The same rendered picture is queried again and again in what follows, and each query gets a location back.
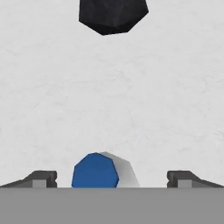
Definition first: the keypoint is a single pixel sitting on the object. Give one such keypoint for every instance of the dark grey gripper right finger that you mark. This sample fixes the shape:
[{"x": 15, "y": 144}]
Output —
[{"x": 183, "y": 178}]

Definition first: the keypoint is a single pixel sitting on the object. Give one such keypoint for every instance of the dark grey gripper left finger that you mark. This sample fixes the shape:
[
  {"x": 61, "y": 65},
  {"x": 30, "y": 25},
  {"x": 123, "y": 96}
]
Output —
[{"x": 40, "y": 178}]

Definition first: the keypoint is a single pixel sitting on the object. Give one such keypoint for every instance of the black bottle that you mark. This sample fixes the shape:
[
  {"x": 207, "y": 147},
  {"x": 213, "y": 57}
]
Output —
[{"x": 112, "y": 14}]

